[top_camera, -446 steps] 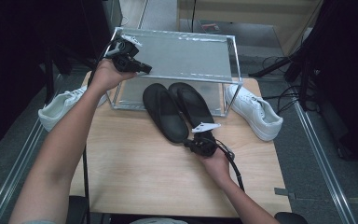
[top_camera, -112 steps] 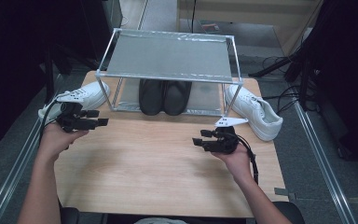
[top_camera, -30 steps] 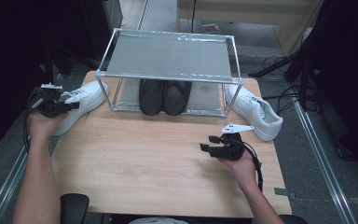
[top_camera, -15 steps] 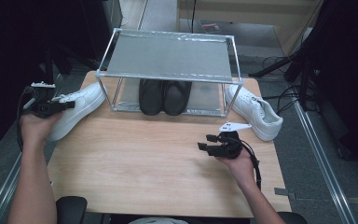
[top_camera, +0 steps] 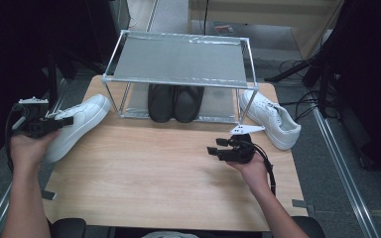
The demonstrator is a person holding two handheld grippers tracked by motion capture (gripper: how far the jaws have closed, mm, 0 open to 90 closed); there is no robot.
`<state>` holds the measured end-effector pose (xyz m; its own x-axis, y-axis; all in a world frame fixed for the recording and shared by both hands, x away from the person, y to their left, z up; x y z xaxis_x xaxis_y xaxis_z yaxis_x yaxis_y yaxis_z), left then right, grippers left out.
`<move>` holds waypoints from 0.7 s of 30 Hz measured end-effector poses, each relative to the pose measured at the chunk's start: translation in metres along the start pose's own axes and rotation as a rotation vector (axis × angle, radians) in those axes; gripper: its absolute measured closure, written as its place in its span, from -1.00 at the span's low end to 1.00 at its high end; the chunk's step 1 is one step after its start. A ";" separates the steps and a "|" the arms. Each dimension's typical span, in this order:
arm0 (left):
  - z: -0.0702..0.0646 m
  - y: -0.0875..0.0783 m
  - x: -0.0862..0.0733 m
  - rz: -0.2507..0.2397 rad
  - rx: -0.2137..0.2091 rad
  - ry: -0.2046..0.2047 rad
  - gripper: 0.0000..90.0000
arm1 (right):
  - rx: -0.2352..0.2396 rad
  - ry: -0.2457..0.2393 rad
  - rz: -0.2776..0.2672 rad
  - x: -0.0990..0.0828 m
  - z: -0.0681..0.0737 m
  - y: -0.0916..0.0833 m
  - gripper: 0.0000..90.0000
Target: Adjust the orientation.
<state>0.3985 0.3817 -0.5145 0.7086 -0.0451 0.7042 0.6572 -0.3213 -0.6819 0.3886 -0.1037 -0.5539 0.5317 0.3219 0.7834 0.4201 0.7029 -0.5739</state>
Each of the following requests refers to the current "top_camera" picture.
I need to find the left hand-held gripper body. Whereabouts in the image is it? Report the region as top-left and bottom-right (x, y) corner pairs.
(12, 96), (54, 140)

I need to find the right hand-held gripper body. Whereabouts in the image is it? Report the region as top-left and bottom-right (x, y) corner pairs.
(225, 123), (266, 165)

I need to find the white sneaker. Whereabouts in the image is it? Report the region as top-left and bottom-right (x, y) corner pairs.
(238, 89), (303, 151)
(43, 93), (112, 164)

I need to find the black slipper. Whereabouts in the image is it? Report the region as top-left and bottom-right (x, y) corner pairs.
(173, 84), (205, 124)
(147, 83), (176, 124)

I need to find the metal frame shoe rack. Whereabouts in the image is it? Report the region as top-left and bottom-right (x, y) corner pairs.
(100, 29), (260, 125)

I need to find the person's right hand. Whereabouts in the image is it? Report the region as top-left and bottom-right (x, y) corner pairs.
(225, 153), (273, 198)

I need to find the person's left hand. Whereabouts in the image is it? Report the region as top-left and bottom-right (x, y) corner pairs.
(9, 129), (62, 176)

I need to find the black upright stand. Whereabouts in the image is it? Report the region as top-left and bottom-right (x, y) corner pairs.
(46, 49), (61, 103)

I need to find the grey tape piece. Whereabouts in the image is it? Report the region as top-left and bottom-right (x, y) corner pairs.
(41, 189), (58, 201)
(291, 198), (316, 213)

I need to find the black curtain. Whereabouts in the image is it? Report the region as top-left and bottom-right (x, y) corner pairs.
(0, 0), (120, 163)
(317, 0), (381, 181)

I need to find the black tripod stand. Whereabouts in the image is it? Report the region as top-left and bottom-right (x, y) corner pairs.
(263, 56), (341, 118)

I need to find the person's grey clothing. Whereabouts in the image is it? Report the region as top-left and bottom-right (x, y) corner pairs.
(142, 231), (199, 238)

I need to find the black chair part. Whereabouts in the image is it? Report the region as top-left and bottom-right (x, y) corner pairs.
(291, 216), (326, 238)
(50, 217), (87, 238)

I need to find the wooden cabinet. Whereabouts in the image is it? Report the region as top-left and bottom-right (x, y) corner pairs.
(188, 0), (345, 60)

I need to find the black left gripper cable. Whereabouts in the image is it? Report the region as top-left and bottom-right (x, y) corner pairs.
(4, 103), (24, 174)

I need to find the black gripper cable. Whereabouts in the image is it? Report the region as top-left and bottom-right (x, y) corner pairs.
(252, 143), (278, 196)
(4, 103), (24, 174)

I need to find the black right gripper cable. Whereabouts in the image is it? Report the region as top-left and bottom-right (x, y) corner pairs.
(252, 143), (278, 196)

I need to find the black floor cable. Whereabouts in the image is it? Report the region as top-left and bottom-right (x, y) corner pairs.
(277, 90), (321, 122)

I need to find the black hanging cable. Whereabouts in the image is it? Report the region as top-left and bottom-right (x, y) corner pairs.
(203, 0), (210, 27)

